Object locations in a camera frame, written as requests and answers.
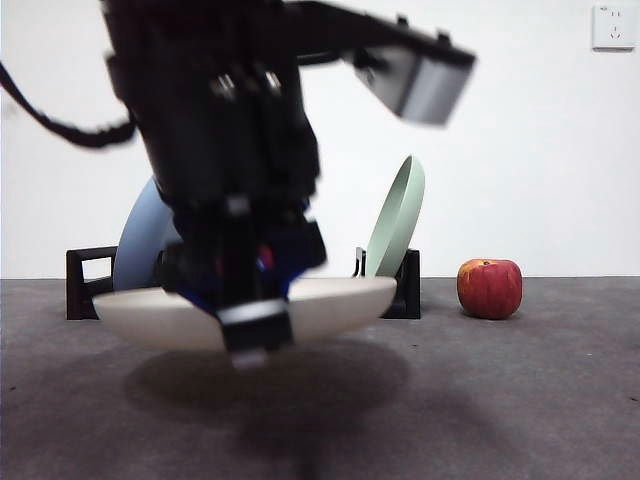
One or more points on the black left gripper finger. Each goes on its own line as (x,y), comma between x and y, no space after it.
(255,330)
(295,250)

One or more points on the cream yellow plate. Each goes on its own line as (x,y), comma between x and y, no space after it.
(150,320)

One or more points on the red apple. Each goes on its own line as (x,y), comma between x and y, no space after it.
(490,290)

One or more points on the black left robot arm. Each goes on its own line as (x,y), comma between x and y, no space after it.
(210,125)

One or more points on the green plate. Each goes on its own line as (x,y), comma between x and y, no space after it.
(397,225)

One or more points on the blue plate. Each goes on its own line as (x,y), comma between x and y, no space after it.
(140,240)

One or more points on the black plate rack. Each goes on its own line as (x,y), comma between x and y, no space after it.
(75,300)

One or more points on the pale grey camera box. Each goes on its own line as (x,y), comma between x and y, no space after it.
(430,85)

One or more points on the white wall socket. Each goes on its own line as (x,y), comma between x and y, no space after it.
(614,27)

